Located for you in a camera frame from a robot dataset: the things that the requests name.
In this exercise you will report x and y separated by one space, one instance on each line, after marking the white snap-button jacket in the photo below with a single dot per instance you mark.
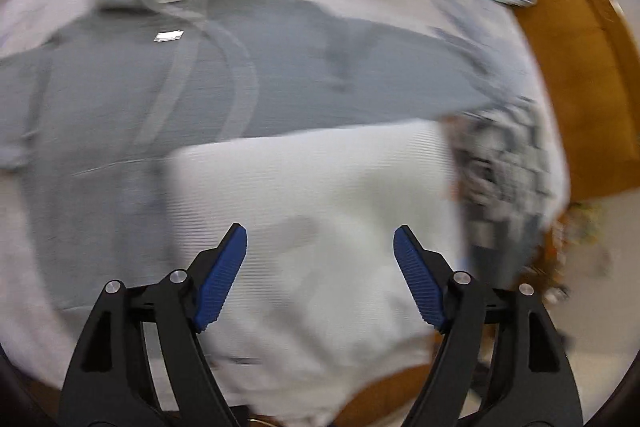
310 187

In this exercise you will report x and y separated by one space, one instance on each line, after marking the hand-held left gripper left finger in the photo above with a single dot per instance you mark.
220 277

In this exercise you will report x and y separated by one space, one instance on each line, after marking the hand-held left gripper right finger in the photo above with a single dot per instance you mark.
417 277

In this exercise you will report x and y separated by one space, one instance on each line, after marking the grey hoodie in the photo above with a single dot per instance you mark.
125 107

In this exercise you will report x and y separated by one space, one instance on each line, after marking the wooden bed headboard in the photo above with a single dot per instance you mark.
575 82

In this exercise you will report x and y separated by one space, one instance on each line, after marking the black white checkered garment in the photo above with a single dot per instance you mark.
500 167

